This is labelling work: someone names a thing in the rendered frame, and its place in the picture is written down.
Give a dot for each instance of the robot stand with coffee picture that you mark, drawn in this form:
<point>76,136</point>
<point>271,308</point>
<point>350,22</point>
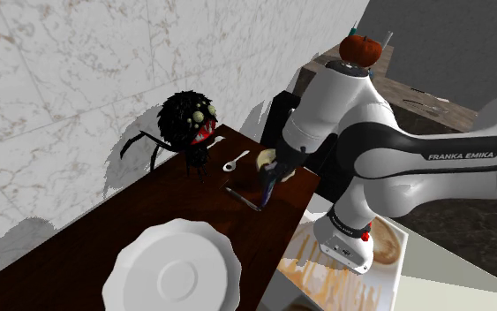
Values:
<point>342,286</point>

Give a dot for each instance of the orange pumpkin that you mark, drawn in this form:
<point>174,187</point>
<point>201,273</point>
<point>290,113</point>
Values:
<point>360,49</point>

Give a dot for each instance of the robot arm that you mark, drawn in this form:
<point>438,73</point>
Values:
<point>403,172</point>

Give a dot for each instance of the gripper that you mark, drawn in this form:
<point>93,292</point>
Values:
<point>290,157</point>

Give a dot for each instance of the white scalloped plate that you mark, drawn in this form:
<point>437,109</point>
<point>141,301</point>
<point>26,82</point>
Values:
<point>175,271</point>

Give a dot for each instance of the black furry spider toy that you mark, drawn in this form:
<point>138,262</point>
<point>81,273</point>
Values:
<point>183,118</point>

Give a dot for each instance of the dark pen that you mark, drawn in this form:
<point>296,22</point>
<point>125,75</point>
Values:
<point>242,199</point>

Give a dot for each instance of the dark wooden table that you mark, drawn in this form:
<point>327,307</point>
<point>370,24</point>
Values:
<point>101,241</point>

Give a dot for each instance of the white spoon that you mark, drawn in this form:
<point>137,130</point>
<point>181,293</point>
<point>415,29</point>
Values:
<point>216,140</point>
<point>230,165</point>

